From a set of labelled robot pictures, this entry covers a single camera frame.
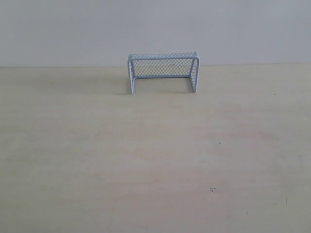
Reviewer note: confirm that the light blue miniature goal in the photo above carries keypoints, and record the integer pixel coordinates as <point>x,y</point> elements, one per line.
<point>163,65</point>

